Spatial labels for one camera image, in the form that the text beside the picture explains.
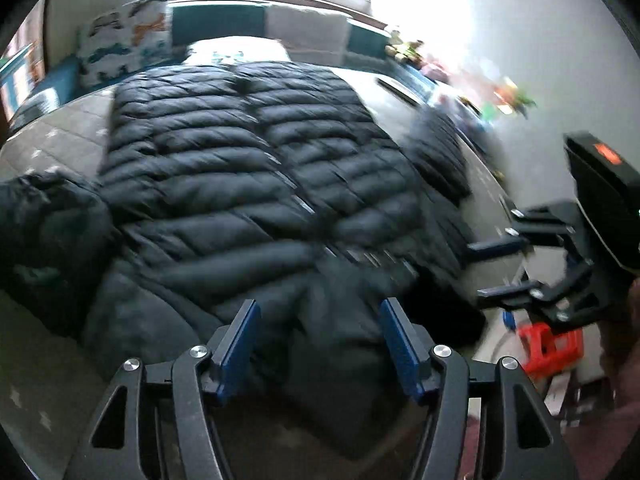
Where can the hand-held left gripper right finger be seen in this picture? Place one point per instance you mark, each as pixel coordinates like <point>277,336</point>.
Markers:
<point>400,355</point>

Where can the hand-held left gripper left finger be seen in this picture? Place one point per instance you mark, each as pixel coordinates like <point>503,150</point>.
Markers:
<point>240,350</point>

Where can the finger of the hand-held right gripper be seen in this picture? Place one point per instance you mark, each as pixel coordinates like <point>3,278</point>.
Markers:
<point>495,247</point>
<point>500,291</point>

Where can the black puffer jacket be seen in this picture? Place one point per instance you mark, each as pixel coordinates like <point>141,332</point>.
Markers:
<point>225,160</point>

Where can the person's right forearm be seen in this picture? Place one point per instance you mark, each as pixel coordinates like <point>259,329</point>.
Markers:
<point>622,370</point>

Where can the red plastic stool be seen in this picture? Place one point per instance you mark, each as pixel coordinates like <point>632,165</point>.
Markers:
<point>547,350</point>

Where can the green orange toy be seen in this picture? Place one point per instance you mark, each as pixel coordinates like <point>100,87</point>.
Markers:
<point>512,95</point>

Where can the yellow green plush toy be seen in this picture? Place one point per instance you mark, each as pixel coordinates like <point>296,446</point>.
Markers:
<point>406,50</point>

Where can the blue sofa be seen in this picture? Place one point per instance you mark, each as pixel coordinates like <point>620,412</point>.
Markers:
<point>310,30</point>

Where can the butterfly print pillow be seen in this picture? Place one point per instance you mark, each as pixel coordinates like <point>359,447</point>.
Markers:
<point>125,40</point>
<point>235,52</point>

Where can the grey patterned armrest cover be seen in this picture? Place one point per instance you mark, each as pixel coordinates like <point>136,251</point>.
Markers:
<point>42,102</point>

